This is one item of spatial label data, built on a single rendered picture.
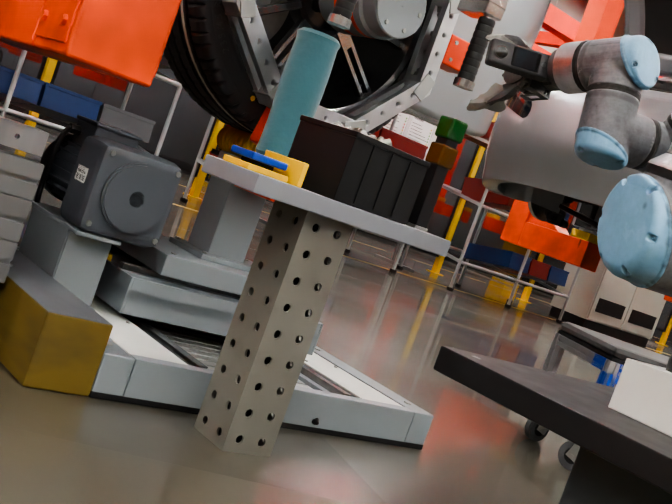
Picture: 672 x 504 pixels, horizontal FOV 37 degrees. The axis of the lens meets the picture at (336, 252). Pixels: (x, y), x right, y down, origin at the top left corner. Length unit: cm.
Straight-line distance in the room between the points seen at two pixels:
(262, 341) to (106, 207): 45
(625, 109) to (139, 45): 81
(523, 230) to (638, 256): 505
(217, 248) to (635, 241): 109
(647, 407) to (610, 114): 49
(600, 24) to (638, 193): 521
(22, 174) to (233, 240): 63
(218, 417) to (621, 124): 82
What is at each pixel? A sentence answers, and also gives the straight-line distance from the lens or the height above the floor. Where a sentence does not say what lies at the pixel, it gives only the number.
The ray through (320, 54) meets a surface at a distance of 196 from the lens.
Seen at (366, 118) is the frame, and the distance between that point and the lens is 221.
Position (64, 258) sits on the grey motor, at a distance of 199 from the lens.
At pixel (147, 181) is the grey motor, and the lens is 195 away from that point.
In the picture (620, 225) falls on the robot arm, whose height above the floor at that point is 56.
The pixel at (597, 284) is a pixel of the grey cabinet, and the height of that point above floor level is 45.
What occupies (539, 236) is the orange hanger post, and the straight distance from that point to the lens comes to 637.
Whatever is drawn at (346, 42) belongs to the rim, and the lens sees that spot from 228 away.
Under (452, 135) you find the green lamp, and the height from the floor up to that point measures 63.
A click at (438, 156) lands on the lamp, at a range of 183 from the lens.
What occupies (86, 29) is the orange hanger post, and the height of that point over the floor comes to 57.
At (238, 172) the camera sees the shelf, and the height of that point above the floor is 44.
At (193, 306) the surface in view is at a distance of 211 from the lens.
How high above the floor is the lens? 47
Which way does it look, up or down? 3 degrees down
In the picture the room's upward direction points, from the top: 20 degrees clockwise
